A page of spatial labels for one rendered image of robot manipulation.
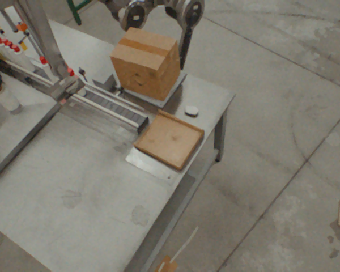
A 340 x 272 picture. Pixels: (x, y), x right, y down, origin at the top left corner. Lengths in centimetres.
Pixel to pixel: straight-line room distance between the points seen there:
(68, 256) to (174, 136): 80
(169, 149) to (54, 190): 64
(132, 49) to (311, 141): 168
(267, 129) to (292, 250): 99
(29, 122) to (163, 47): 90
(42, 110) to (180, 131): 84
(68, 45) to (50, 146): 83
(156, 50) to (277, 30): 204
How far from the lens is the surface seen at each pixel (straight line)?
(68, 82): 141
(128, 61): 171
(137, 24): 196
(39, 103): 204
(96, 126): 186
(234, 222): 239
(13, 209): 182
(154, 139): 171
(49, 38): 141
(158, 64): 165
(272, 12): 377
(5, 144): 198
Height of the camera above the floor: 229
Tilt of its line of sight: 59 degrees down
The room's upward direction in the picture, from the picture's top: 12 degrees counter-clockwise
